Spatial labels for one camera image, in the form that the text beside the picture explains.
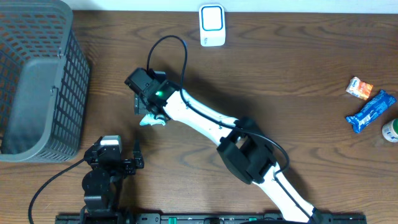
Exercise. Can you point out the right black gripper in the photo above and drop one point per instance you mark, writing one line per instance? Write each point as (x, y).
(138, 100)

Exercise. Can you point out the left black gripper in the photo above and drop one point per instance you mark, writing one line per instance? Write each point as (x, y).
(127, 167)

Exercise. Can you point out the teal wet wipes pack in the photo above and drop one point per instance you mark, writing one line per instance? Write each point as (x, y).
(152, 119)

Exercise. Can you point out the orange tissue pack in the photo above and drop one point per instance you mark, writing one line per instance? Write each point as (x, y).
(359, 88)

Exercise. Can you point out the blue snack bar wrapper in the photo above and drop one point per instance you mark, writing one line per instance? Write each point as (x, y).
(371, 111)

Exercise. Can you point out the green lid jar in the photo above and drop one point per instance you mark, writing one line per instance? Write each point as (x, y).
(389, 131)

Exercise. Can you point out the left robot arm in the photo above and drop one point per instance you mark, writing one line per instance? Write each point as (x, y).
(103, 184)

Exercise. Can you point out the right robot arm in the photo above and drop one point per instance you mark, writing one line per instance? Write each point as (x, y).
(243, 148)

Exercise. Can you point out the white barcode scanner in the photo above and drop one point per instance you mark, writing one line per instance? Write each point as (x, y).
(212, 25)

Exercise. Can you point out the grey plastic mesh basket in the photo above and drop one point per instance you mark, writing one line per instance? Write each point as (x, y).
(44, 82)

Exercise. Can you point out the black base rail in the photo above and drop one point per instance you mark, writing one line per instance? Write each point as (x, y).
(155, 218)

